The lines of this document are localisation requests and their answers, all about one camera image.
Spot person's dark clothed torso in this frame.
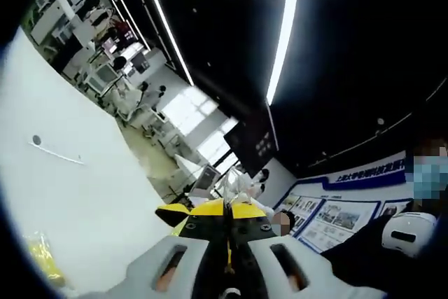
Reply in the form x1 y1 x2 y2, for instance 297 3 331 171
320 207 448 299

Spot yellow rectangular silicone block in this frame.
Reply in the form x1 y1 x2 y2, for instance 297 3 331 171
24 229 69 290

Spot long ceiling light strip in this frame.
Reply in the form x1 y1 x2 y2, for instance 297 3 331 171
139 0 195 86
265 0 302 104

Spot white worn chest device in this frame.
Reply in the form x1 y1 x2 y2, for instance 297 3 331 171
380 210 439 258

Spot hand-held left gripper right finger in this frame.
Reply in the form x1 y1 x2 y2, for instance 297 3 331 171
229 202 390 299

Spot hanging black screen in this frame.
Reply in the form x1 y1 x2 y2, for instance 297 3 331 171
223 102 279 178

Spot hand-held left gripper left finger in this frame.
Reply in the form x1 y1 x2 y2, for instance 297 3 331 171
80 198 232 299

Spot desktop computer monitor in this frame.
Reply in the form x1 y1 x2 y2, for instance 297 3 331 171
195 165 221 192

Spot bright window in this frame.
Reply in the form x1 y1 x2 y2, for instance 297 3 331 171
195 116 241 169
160 85 220 136

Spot blue white wall display board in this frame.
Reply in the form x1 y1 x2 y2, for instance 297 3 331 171
272 151 416 254

